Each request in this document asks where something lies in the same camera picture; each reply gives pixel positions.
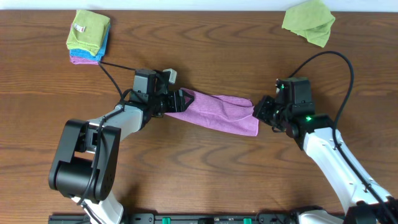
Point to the folded purple cloth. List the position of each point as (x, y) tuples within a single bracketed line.
[(84, 61)]

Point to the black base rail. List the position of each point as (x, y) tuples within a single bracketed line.
[(264, 218)]

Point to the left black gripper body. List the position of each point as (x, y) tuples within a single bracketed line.
[(179, 100)]

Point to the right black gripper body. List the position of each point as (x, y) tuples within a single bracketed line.
[(266, 110)]

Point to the crumpled green cloth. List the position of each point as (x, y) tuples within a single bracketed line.
[(312, 20)]

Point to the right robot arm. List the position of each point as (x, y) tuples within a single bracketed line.
[(362, 198)]

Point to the folded green cloth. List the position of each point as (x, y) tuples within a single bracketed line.
[(87, 31)]

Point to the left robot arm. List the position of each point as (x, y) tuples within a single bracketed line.
[(84, 166)]

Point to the folded blue cloth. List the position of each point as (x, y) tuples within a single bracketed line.
[(84, 53)]

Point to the purple microfiber cloth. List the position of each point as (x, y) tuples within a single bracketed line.
[(229, 114)]

